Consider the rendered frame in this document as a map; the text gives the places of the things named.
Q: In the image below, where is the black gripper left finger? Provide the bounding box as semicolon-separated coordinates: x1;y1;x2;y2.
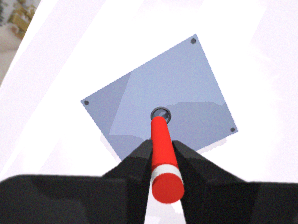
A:
0;139;153;224

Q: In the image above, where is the red peg with white band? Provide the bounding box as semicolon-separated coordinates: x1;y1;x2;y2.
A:
151;116;184;204

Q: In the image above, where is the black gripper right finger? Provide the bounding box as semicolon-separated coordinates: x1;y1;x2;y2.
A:
172;140;298;224

